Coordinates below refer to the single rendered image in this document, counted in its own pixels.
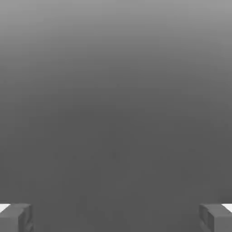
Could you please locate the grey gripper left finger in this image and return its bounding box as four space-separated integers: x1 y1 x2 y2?
0 203 34 232

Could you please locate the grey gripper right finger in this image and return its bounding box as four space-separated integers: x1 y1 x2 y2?
198 203 232 232

